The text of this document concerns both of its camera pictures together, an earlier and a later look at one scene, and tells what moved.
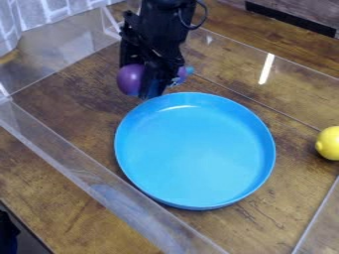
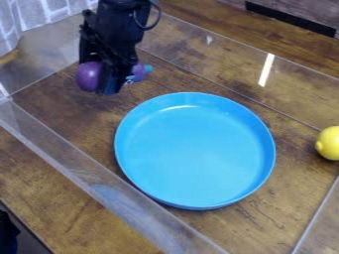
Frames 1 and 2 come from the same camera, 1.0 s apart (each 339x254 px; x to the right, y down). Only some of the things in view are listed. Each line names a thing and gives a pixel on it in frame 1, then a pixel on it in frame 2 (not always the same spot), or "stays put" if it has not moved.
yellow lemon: (328, 143) stays put
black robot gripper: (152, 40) → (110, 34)
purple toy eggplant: (132, 75) → (88, 74)
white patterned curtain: (25, 14) stays put
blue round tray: (196, 150) stays put
